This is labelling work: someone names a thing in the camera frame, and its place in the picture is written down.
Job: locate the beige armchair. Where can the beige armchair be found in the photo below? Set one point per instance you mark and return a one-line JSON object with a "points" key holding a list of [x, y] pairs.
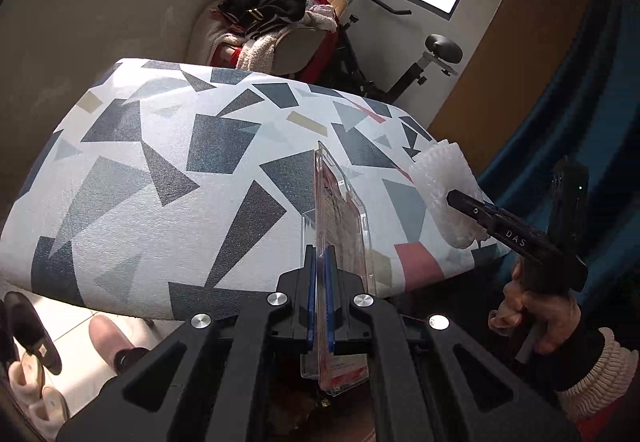
{"points": [[300, 47]]}

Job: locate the black jacket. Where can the black jacket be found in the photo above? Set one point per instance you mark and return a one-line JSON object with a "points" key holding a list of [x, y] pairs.
{"points": [[270, 5]]}

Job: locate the black exercise bike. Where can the black exercise bike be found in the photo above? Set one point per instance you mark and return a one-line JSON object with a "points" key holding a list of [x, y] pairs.
{"points": [[360, 67]]}

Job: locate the white foam fruit net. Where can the white foam fruit net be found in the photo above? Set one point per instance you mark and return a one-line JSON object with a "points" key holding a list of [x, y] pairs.
{"points": [[440, 172]]}

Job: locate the clear plastic blister package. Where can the clear plastic blister package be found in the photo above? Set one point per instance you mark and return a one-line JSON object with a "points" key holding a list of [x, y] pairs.
{"points": [[345, 222]]}

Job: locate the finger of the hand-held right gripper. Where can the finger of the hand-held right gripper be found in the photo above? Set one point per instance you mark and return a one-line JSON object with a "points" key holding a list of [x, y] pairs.
{"points": [[470, 208]]}

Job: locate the pinkish white fleece cloth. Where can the pinkish white fleece cloth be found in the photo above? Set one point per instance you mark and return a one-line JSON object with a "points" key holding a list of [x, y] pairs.
{"points": [[320, 15]]}

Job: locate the person's right hand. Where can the person's right hand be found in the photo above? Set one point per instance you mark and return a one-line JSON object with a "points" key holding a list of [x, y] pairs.
{"points": [[550, 322]]}

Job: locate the cream fluffy blanket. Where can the cream fluffy blanket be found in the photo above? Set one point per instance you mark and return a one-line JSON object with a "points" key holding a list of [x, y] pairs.
{"points": [[255, 50]]}

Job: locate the dark slipper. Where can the dark slipper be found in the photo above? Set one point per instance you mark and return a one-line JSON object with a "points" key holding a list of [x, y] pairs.
{"points": [[30, 327]]}

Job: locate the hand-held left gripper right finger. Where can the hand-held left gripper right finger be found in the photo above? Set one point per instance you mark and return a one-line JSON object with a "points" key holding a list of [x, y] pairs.
{"points": [[328, 292]]}

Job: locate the cream fluffy slipper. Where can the cream fluffy slipper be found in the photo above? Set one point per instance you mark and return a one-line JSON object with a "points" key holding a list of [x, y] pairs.
{"points": [[47, 414], [22, 387]]}

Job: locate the brown wooden panel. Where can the brown wooden panel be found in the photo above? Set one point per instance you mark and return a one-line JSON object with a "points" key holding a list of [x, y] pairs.
{"points": [[525, 47]]}

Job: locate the blue curtain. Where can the blue curtain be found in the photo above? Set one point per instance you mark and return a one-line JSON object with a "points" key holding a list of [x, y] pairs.
{"points": [[590, 112]]}

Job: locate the red cloth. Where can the red cloth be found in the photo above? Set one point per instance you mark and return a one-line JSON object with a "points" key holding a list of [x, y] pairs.
{"points": [[322, 55]]}

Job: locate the pink slipper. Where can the pink slipper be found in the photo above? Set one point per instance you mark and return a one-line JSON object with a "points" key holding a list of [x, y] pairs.
{"points": [[107, 337]]}

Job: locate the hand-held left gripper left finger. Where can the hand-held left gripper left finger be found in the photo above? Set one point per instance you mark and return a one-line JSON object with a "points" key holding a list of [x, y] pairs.
{"points": [[311, 302]]}

